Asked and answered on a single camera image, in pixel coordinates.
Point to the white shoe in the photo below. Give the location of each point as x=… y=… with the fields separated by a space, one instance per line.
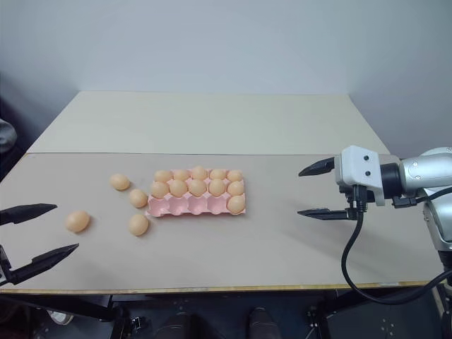
x=60 y=318

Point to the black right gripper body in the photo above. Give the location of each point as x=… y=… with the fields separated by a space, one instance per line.
x=359 y=197

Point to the beige egg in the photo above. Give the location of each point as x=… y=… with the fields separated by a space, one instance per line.
x=217 y=187
x=235 y=188
x=138 y=198
x=234 y=175
x=197 y=187
x=138 y=225
x=218 y=173
x=159 y=189
x=178 y=188
x=181 y=174
x=77 y=221
x=198 y=172
x=236 y=204
x=163 y=175
x=120 y=182

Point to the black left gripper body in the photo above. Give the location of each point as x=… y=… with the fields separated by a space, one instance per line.
x=3 y=268

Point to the black table frame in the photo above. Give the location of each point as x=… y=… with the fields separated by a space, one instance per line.
x=70 y=310

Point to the pink egg tray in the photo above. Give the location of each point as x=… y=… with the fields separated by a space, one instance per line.
x=187 y=206

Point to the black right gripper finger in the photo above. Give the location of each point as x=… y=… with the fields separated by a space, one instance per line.
x=323 y=213
x=318 y=168

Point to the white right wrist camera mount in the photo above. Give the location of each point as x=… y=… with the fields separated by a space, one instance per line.
x=356 y=162

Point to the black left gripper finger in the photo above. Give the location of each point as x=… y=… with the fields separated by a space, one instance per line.
x=42 y=261
x=28 y=212

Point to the grey rounded object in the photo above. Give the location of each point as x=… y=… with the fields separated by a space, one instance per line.
x=7 y=136

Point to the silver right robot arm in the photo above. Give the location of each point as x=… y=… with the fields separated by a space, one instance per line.
x=420 y=173

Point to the dark rounded shape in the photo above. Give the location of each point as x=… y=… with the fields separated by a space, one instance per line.
x=263 y=323
x=178 y=325

